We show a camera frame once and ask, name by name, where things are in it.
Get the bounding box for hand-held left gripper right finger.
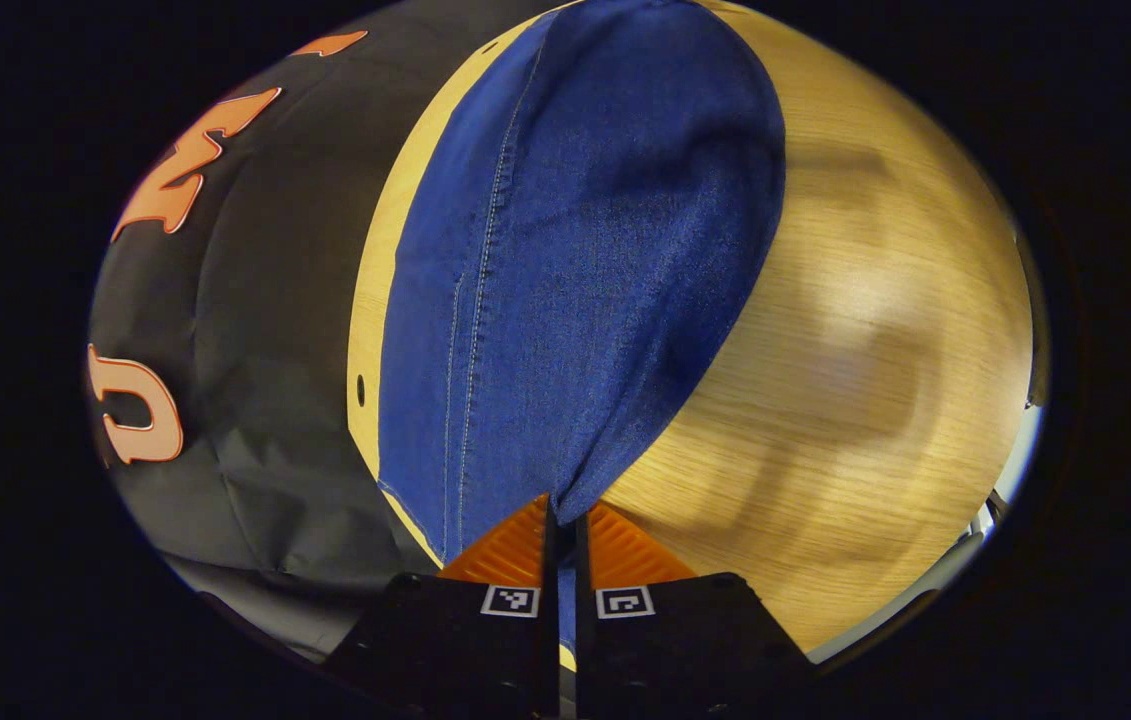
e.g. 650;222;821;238
575;500;818;718

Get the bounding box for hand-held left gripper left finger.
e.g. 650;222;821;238
323;492;562;718

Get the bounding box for blue jeans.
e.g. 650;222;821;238
376;0;789;653

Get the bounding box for black backdrop cloth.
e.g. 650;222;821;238
85;0;568;606

